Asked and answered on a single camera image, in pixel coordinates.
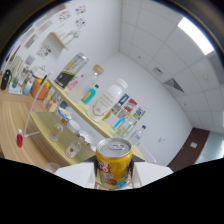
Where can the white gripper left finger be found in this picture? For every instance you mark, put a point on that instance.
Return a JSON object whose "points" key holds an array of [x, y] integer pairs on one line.
{"points": [[80, 173]]}

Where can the clear bottle red label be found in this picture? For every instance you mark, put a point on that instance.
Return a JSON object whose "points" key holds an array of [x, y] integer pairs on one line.
{"points": [[72, 150]]}

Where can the blue and white cup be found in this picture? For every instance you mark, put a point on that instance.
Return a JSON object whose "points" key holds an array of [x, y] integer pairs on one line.
{"points": [[27, 88]]}

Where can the two-tier wooden shelf rack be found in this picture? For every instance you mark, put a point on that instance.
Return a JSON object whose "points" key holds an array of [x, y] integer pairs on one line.
{"points": [[60, 130]]}

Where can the cup noodle blue lid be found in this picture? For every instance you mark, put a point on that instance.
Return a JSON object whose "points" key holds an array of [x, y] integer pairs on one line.
{"points": [[64, 114]]}

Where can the tall black silver can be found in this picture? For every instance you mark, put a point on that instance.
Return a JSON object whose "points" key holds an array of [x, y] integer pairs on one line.
{"points": [[70, 71]]}

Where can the large glass jar wooden lid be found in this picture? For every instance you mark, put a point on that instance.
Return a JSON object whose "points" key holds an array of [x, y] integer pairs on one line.
{"points": [[83, 86]]}

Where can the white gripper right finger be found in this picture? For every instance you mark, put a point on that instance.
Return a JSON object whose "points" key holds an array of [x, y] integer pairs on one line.
{"points": [[151, 173]]}

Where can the ceiling air vent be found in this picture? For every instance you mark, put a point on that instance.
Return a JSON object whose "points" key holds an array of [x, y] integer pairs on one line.
{"points": [[174, 85]]}

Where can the clear bottle orange cap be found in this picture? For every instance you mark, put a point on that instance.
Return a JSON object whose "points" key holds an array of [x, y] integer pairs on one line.
{"points": [[56, 131]]}

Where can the red wall poster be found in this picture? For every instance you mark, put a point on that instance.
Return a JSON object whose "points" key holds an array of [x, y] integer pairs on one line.
{"points": [[131, 105]]}

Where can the ceiling light panel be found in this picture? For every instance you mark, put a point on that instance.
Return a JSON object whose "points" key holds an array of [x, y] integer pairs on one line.
{"points": [[196, 35]]}

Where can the brown door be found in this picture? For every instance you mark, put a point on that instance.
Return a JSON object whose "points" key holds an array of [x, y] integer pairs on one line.
{"points": [[190, 150]]}

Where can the small pink bottle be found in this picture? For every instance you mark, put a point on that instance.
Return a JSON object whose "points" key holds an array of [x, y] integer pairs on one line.
{"points": [[74, 83]]}

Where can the orange storage basket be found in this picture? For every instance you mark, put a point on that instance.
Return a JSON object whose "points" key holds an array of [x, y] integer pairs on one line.
{"points": [[40, 90]]}

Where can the clear bottle green cap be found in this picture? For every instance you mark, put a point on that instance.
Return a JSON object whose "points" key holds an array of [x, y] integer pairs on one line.
{"points": [[126, 128]]}

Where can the teal liquid bottle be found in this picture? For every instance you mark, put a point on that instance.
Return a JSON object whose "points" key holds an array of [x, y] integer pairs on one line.
{"points": [[89, 96]]}

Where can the clear bottle blue cap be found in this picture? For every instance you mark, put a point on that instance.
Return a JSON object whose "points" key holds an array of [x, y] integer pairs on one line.
{"points": [[136, 136]]}

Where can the black handbag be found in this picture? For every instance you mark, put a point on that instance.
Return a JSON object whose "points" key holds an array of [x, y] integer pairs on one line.
{"points": [[5, 80]]}

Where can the light blue bottle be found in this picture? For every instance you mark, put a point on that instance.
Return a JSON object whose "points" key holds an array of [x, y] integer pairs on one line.
{"points": [[118, 125]]}

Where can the blue wall poster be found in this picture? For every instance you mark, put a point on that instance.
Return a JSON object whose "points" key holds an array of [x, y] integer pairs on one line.
{"points": [[121, 101]]}

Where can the large white milk bottle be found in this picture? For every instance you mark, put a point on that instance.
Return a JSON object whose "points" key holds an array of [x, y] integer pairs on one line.
{"points": [[105, 103]]}

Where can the wooden wall shelf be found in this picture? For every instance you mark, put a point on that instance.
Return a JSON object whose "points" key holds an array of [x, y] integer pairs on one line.
{"points": [[60, 40]]}

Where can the white mug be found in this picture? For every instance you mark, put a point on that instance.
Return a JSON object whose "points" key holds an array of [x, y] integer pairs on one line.
{"points": [[74, 126]]}

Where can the yellow drink can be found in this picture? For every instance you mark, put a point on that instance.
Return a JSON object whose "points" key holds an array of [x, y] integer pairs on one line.
{"points": [[114, 165]]}

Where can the multicoloured wall poster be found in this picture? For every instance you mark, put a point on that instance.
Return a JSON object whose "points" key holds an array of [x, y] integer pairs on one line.
{"points": [[140, 113]]}

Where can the small red liquid bottle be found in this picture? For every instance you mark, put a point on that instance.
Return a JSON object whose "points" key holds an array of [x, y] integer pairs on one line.
{"points": [[20, 140]]}

